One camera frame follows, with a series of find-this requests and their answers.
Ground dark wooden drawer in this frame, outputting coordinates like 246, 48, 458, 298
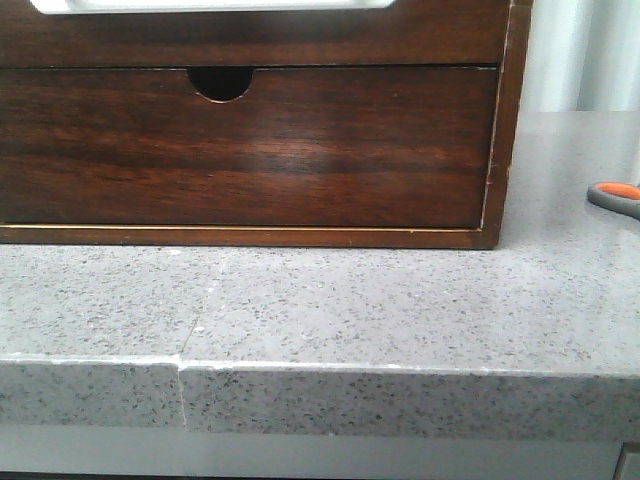
1, 66, 497, 228

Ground grey orange scissors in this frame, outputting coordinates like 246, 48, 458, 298
587, 182, 640, 220

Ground dark wooden drawer cabinet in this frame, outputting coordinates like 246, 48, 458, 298
1, 1, 532, 249

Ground white tray on cabinet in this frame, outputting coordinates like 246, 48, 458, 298
31, 0, 393, 15

